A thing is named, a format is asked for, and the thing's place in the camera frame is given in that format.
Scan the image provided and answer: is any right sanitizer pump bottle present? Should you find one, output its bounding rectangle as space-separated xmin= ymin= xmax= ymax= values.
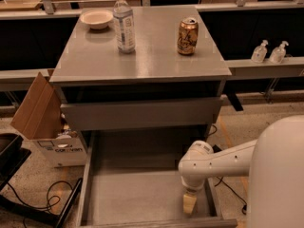
xmin=269 ymin=41 xmax=289 ymax=64

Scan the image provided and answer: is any left sanitizer pump bottle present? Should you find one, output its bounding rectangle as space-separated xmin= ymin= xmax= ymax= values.
xmin=251 ymin=40 xmax=268 ymax=63

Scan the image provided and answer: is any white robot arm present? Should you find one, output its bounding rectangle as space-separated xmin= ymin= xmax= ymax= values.
xmin=179 ymin=115 xmax=304 ymax=228

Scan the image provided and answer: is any black stand base left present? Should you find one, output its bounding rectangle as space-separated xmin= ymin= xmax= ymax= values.
xmin=0 ymin=177 xmax=84 ymax=228

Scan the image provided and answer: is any black cable left floor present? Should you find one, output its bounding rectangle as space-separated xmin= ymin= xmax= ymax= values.
xmin=7 ymin=180 xmax=74 ymax=228

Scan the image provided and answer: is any grey top drawer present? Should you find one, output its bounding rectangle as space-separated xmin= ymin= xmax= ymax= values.
xmin=61 ymin=97 xmax=222 ymax=130

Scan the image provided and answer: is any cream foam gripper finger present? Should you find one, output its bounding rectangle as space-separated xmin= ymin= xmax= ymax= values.
xmin=183 ymin=193 xmax=197 ymax=215

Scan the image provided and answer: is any sanitizer pump bottle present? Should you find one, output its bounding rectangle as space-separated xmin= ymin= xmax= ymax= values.
xmin=269 ymin=41 xmax=289 ymax=64
xmin=251 ymin=40 xmax=268 ymax=63

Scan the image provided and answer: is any open cardboard box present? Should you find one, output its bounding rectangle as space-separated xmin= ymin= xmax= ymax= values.
xmin=10 ymin=73 xmax=86 ymax=167

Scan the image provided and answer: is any white paper bowl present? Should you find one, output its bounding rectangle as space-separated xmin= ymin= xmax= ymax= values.
xmin=80 ymin=9 xmax=113 ymax=29

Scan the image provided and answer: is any black bin left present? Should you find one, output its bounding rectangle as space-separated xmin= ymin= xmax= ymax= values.
xmin=0 ymin=133 xmax=31 ymax=190

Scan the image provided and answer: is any black adapter cable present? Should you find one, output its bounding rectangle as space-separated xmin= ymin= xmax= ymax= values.
xmin=214 ymin=176 xmax=248 ymax=216

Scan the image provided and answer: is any grey drawer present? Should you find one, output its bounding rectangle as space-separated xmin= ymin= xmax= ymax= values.
xmin=61 ymin=97 xmax=222 ymax=130
xmin=76 ymin=127 xmax=238 ymax=228

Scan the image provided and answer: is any gold drink can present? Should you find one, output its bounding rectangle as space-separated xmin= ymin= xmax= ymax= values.
xmin=177 ymin=17 xmax=199 ymax=55

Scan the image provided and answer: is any grey drawer cabinet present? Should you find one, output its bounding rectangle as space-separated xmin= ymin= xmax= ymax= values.
xmin=49 ymin=5 xmax=233 ymax=138

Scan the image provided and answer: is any clear plastic water bottle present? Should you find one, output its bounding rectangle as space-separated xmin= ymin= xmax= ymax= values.
xmin=113 ymin=0 xmax=135 ymax=53

